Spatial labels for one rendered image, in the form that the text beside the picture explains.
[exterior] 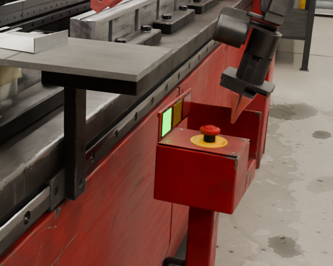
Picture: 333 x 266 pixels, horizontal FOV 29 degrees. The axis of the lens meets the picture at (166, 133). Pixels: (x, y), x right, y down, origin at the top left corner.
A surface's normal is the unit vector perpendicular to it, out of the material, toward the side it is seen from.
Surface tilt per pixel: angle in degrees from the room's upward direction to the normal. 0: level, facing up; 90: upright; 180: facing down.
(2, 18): 90
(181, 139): 0
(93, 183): 90
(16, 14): 90
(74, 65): 0
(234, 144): 0
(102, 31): 90
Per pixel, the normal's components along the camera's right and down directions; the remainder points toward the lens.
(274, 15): -0.03, 0.12
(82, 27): -0.26, 0.30
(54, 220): 0.96, 0.14
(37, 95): 0.05, -0.94
